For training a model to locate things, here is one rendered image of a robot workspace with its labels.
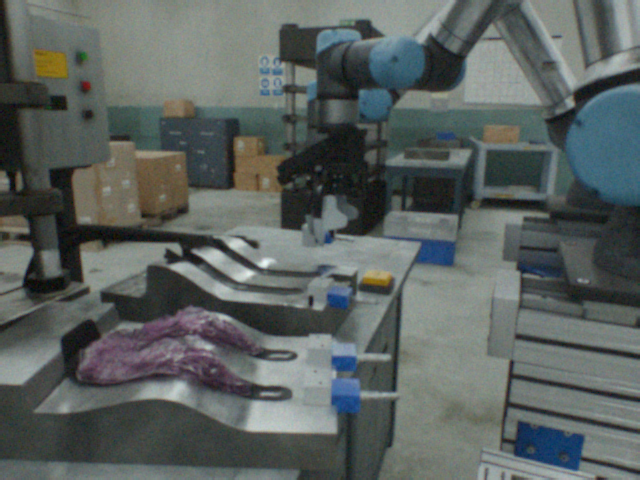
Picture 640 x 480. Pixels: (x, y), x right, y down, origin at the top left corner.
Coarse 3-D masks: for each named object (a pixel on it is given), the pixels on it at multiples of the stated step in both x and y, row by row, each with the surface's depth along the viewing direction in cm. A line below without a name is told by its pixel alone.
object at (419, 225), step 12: (396, 216) 447; (408, 216) 444; (420, 216) 440; (432, 216) 437; (444, 216) 434; (456, 216) 430; (384, 228) 416; (396, 228) 412; (408, 228) 439; (420, 228) 439; (432, 228) 402; (444, 228) 436; (456, 228) 429
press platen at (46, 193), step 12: (0, 192) 116; (12, 192) 116; (24, 192) 114; (36, 192) 115; (48, 192) 116; (60, 192) 119; (0, 204) 110; (12, 204) 111; (24, 204) 113; (36, 204) 114; (48, 204) 116; (60, 204) 119; (0, 216) 110; (36, 216) 116
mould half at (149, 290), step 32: (224, 256) 109; (256, 256) 116; (128, 288) 105; (160, 288) 98; (192, 288) 95; (224, 288) 98; (352, 288) 107; (128, 320) 103; (256, 320) 92; (288, 320) 90; (320, 320) 88
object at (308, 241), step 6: (306, 228) 121; (306, 234) 122; (324, 234) 120; (306, 240) 122; (312, 240) 121; (324, 240) 121; (330, 240) 120; (348, 240) 120; (354, 240) 120; (306, 246) 122; (312, 246) 122
